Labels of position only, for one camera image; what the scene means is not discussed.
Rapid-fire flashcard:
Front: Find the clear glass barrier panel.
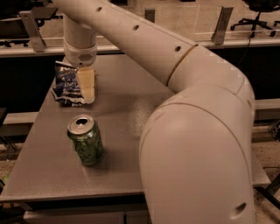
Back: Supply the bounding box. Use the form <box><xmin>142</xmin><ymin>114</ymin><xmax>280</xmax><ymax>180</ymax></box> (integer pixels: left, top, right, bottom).
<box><xmin>0</xmin><ymin>3</ymin><xmax>280</xmax><ymax>47</ymax></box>

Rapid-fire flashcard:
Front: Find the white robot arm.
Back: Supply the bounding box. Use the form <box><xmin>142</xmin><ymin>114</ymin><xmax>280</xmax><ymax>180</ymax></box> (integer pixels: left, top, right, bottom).
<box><xmin>53</xmin><ymin>0</ymin><xmax>255</xmax><ymax>224</ymax></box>

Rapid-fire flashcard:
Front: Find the middle metal bracket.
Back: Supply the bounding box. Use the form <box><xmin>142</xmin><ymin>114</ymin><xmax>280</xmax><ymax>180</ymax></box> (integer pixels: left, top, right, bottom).
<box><xmin>144</xmin><ymin>9</ymin><xmax>155</xmax><ymax>23</ymax></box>

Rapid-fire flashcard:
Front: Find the metal bracket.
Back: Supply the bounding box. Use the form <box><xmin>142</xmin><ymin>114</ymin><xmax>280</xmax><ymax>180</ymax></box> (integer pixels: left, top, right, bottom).
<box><xmin>19</xmin><ymin>10</ymin><xmax>46</xmax><ymax>53</ymax></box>
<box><xmin>144</xmin><ymin>9</ymin><xmax>155</xmax><ymax>23</ymax></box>
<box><xmin>211</xmin><ymin>7</ymin><xmax>233</xmax><ymax>46</ymax></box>

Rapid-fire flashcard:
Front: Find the blue chip bag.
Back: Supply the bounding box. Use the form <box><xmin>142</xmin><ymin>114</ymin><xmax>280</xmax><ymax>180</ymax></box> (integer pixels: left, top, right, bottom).
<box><xmin>52</xmin><ymin>61</ymin><xmax>85</xmax><ymax>107</ymax></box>

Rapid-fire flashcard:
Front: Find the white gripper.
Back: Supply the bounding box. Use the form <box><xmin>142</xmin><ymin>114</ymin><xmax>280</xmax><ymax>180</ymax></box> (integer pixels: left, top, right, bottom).
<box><xmin>64</xmin><ymin>42</ymin><xmax>97</xmax><ymax>104</ymax></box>

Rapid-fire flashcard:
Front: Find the black office chair right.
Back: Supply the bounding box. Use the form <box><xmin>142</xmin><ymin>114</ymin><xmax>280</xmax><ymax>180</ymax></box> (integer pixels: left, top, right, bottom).
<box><xmin>230</xmin><ymin>0</ymin><xmax>280</xmax><ymax>38</ymax></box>

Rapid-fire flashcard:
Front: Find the green soda can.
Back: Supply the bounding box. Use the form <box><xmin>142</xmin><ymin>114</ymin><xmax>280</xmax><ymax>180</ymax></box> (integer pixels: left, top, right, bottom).
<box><xmin>67</xmin><ymin>115</ymin><xmax>104</xmax><ymax>166</ymax></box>

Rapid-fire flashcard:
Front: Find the right metal bracket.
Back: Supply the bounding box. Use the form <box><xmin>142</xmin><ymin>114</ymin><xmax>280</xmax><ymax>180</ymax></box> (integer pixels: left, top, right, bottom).
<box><xmin>211</xmin><ymin>7</ymin><xmax>233</xmax><ymax>46</ymax></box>

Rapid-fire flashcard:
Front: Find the dark desk in background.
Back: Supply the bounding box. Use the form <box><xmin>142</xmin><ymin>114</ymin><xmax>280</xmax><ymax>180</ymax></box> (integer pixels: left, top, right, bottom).
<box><xmin>0</xmin><ymin>0</ymin><xmax>62</xmax><ymax>52</ymax></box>

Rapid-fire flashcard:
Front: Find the left metal bracket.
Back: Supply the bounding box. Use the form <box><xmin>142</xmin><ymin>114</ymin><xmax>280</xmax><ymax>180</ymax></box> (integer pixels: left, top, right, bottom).
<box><xmin>19</xmin><ymin>10</ymin><xmax>46</xmax><ymax>53</ymax></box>

